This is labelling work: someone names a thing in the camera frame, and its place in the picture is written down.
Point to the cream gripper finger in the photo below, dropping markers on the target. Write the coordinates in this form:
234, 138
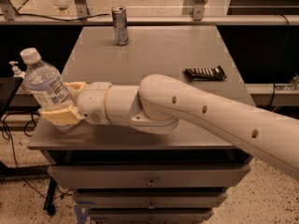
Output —
64, 116
75, 88

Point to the clear blue-label plastic bottle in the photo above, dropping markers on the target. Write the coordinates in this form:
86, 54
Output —
46, 84

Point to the black side table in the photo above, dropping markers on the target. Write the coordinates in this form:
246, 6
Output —
8, 88

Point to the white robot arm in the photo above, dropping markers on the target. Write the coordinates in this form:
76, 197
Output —
159, 102

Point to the metal railing frame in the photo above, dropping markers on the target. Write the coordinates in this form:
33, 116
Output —
208, 12

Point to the dark striped snack bar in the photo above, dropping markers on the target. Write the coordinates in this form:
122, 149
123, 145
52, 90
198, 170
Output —
205, 73

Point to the bottom grey drawer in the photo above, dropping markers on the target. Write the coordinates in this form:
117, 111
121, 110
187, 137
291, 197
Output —
150, 216

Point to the top grey drawer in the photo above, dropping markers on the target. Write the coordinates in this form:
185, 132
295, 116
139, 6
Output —
149, 176

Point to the grey drawer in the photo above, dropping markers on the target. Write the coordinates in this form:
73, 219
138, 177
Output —
149, 176
150, 216
150, 200

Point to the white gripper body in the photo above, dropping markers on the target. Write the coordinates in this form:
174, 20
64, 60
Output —
92, 103

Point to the silver drink can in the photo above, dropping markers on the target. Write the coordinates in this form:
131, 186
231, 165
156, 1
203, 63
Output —
120, 25

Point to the middle grey drawer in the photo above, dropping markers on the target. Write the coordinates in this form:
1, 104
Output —
150, 200

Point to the grey drawer cabinet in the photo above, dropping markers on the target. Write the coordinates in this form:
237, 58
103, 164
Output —
162, 50

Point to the white pump dispenser bottle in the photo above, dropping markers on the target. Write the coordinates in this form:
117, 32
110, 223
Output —
23, 89

